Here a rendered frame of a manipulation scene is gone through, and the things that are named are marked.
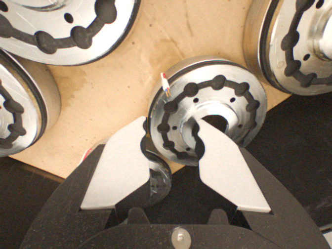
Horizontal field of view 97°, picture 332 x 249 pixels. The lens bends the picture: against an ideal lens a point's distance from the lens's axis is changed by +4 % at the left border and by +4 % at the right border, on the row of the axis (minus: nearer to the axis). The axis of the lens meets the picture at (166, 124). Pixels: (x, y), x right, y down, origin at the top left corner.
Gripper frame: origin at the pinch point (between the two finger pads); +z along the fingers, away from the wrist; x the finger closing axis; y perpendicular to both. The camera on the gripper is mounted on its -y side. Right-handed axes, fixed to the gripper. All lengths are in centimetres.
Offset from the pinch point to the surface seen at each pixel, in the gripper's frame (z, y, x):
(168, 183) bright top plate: -0.4, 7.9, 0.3
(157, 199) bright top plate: -0.4, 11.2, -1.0
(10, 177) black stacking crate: -0.6, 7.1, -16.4
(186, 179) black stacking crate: 1.2, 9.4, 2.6
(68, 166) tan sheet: 1.6, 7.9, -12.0
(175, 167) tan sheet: 2.9, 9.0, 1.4
